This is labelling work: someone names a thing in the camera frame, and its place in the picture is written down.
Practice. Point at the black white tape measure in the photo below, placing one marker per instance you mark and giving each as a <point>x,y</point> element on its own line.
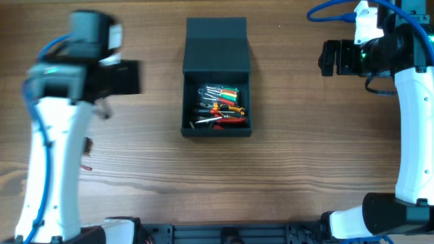
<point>86,151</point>

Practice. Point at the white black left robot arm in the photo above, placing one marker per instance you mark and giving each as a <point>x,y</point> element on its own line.
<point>71,75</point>

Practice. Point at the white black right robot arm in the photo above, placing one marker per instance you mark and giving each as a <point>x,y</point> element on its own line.
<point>393,39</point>

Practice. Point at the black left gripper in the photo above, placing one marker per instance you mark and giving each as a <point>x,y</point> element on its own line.
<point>127,77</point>

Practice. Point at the black red small screwdriver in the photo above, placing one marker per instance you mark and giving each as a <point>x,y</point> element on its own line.
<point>206,112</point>

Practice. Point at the orange black pliers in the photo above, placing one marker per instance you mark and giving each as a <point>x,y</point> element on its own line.
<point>225,107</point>

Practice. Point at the clear case coloured screwdrivers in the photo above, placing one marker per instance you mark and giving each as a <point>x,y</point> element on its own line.
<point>212,93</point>

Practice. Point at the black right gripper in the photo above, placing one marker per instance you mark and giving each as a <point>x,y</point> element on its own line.
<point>340,57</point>

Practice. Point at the dark green box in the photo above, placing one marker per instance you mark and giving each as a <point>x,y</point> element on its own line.
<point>216,52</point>

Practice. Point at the red handled cutters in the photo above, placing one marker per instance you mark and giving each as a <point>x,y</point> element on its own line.
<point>224,121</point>

